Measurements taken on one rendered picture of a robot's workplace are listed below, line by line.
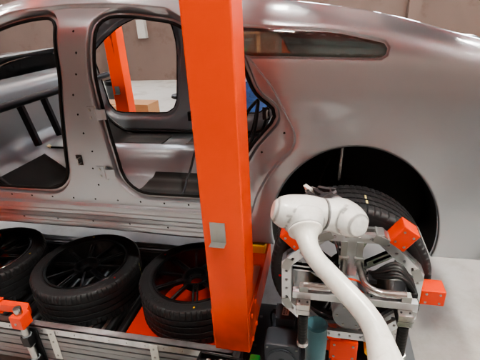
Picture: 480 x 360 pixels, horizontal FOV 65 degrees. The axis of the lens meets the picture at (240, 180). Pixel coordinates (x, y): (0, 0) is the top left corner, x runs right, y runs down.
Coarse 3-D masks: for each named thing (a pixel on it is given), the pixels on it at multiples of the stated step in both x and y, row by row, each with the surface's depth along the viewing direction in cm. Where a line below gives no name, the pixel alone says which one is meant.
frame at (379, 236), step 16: (320, 240) 144; (336, 240) 143; (352, 240) 141; (368, 240) 140; (384, 240) 138; (288, 256) 151; (400, 256) 140; (288, 272) 154; (416, 272) 141; (288, 288) 157; (416, 288) 144; (288, 304) 161; (384, 320) 159; (336, 336) 163; (352, 336) 161
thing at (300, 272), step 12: (324, 252) 160; (384, 252) 154; (300, 264) 164; (336, 264) 164; (372, 264) 156; (300, 276) 178; (312, 276) 188; (384, 288) 173; (396, 288) 164; (312, 300) 173; (324, 312) 170; (384, 312) 162
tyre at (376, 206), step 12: (348, 192) 158; (360, 192) 158; (372, 192) 160; (360, 204) 148; (372, 204) 149; (384, 204) 152; (396, 204) 158; (372, 216) 145; (384, 216) 144; (396, 216) 147; (408, 216) 157; (384, 228) 145; (276, 240) 164; (420, 240) 146; (276, 252) 161; (420, 252) 147; (276, 264) 164; (276, 276) 166; (276, 288) 169
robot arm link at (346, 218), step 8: (328, 200) 115; (336, 200) 116; (344, 200) 116; (336, 208) 113; (344, 208) 112; (352, 208) 111; (360, 208) 113; (336, 216) 112; (344, 216) 110; (352, 216) 109; (360, 216) 109; (328, 224) 113; (336, 224) 113; (344, 224) 110; (352, 224) 109; (360, 224) 109; (368, 224) 111; (336, 232) 114; (344, 232) 111; (352, 232) 110; (360, 232) 110
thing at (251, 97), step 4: (248, 84) 569; (248, 88) 571; (248, 92) 574; (252, 92) 572; (248, 96) 577; (252, 96) 575; (248, 100) 579; (252, 100) 578; (248, 104) 582; (260, 104) 581; (264, 104) 584; (252, 108) 583; (260, 108) 583
